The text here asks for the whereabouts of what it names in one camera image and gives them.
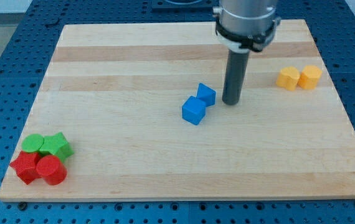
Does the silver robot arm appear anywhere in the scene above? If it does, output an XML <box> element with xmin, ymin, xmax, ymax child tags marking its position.
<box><xmin>213</xmin><ymin>0</ymin><xmax>281</xmax><ymax>54</ymax></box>

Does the green star block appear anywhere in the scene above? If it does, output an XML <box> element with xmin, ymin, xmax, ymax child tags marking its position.
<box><xmin>39</xmin><ymin>132</ymin><xmax>74</xmax><ymax>162</ymax></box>

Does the red star block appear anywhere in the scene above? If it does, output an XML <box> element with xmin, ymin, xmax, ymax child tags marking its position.
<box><xmin>10</xmin><ymin>151</ymin><xmax>41</xmax><ymax>185</ymax></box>

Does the blue cube block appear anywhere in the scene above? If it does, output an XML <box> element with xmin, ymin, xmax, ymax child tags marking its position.
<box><xmin>182</xmin><ymin>96</ymin><xmax>206</xmax><ymax>125</ymax></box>

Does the blue triangular block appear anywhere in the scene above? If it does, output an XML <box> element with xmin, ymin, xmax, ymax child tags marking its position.
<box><xmin>196</xmin><ymin>83</ymin><xmax>216</xmax><ymax>106</ymax></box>

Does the wooden board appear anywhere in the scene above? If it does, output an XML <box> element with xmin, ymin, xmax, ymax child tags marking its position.
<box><xmin>0</xmin><ymin>20</ymin><xmax>355</xmax><ymax>202</ymax></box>

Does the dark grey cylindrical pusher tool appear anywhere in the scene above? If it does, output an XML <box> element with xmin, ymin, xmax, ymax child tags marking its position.
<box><xmin>222</xmin><ymin>50</ymin><xmax>249</xmax><ymax>105</ymax></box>

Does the yellow heart block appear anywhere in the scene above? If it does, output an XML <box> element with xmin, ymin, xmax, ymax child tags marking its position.
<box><xmin>276</xmin><ymin>67</ymin><xmax>300</xmax><ymax>91</ymax></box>

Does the yellow hexagon block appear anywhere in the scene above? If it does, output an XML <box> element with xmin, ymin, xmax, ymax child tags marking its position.
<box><xmin>298</xmin><ymin>65</ymin><xmax>322</xmax><ymax>90</ymax></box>

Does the red cylinder block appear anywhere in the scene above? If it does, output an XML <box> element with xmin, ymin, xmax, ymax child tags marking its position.
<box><xmin>36</xmin><ymin>155</ymin><xmax>67</xmax><ymax>185</ymax></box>

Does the green cylinder block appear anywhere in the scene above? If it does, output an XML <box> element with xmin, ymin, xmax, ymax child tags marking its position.
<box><xmin>21</xmin><ymin>134</ymin><xmax>44</xmax><ymax>153</ymax></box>

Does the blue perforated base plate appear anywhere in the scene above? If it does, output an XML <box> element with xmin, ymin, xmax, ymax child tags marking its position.
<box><xmin>0</xmin><ymin>0</ymin><xmax>355</xmax><ymax>223</ymax></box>

